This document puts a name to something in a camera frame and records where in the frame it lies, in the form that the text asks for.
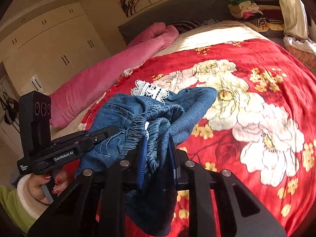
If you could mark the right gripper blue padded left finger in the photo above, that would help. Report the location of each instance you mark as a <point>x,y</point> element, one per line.
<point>142,160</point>

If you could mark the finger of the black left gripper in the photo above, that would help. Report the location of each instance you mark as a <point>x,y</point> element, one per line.
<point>101,135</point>

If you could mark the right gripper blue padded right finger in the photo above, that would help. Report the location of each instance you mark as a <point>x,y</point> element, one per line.
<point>174,160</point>

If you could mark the blue denim lace-trimmed pants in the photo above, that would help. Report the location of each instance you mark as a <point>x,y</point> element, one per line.
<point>148,118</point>

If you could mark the left hand red nails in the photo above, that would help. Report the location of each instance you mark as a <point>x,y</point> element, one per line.
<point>44,187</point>

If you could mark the white door with hangings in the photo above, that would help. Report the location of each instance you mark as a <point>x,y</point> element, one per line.
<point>10,130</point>

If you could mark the pink rolled blanket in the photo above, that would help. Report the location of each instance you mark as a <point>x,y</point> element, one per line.
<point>86,87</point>

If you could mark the green sleeve white cuff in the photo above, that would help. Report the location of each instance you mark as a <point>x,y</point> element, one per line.
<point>20,206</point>

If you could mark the red floral quilt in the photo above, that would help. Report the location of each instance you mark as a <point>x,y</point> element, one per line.
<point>261,126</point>

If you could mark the cream wardrobe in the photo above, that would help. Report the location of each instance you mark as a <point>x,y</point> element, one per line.
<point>50,49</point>

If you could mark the cream bed sheet mattress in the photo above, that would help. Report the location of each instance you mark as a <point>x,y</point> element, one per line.
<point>200,37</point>

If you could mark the striped dark pillow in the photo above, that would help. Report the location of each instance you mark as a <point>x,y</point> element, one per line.
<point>186,26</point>

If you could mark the dark grey headboard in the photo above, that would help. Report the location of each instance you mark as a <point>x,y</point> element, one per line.
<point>173,11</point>

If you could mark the floral fabric basket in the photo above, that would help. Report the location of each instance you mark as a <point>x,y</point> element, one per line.
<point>304,51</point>

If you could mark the stack of folded clothes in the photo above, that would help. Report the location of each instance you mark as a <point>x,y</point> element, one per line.
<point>259,15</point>

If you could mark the cream curtain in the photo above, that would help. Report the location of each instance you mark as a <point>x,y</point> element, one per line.
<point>299,18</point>

